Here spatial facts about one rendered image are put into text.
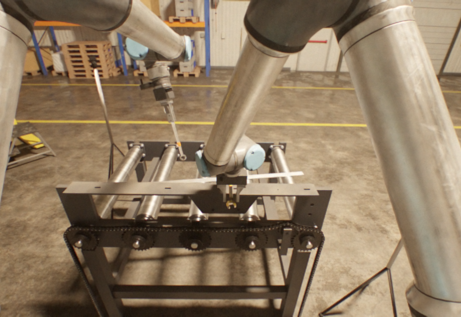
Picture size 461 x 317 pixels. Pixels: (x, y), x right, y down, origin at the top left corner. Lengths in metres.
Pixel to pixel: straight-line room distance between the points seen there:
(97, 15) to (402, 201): 0.57
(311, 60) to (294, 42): 10.11
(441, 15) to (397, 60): 12.04
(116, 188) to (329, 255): 1.96
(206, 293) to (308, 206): 0.90
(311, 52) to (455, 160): 10.11
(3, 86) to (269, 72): 0.42
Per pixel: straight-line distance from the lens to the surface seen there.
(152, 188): 1.24
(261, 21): 0.43
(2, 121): 0.50
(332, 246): 2.69
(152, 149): 2.26
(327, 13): 0.44
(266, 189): 1.21
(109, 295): 1.98
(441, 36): 12.69
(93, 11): 0.52
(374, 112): 0.46
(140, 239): 1.41
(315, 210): 1.38
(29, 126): 4.54
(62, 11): 0.52
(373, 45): 0.46
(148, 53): 1.04
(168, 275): 2.34
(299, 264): 1.63
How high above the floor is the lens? 1.89
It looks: 30 degrees down
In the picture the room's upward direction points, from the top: 1 degrees clockwise
